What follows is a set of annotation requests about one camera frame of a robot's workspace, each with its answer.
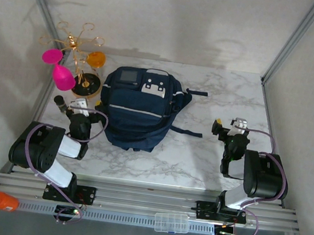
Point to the navy blue backpack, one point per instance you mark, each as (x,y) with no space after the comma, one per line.
(134,114)

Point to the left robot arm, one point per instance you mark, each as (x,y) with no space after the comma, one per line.
(37,148)

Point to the small black bottle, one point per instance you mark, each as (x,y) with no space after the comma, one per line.
(61,104)

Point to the pink goblet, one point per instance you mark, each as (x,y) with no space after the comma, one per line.
(63,77)

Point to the orange goblet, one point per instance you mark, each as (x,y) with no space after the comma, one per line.
(96,58)

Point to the black control board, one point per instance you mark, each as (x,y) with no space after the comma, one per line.
(224,232)
(66,211)

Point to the clear plastic compartment box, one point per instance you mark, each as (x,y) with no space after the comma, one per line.
(172,223)

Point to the orange cylinder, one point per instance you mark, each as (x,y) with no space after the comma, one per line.
(2,201)

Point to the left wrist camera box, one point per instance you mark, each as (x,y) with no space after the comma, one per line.
(78,106)

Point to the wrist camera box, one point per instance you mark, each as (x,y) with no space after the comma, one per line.
(239,127)
(78,106)

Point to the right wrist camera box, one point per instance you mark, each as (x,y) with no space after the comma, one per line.
(239,127)

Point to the aluminium side rail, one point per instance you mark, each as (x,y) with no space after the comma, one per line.
(43,99)
(271,129)

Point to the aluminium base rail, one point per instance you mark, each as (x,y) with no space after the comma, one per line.
(146,200)

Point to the aluminium frame post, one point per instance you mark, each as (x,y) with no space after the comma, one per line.
(42,1)
(295,34)

